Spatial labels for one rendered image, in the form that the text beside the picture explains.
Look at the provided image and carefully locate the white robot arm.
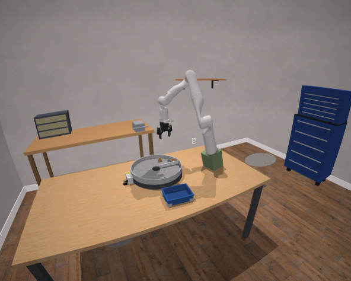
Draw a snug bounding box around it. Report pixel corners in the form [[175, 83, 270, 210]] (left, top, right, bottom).
[[158, 70, 217, 155]]

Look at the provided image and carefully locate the blue crate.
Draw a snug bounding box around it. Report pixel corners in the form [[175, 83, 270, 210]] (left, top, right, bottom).
[[161, 183, 194, 207]]

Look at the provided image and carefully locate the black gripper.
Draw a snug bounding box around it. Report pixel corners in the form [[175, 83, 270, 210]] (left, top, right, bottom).
[[157, 122, 172, 139]]

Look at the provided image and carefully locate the grey round turning table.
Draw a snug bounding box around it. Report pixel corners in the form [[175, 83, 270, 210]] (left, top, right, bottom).
[[123, 155, 182, 190]]

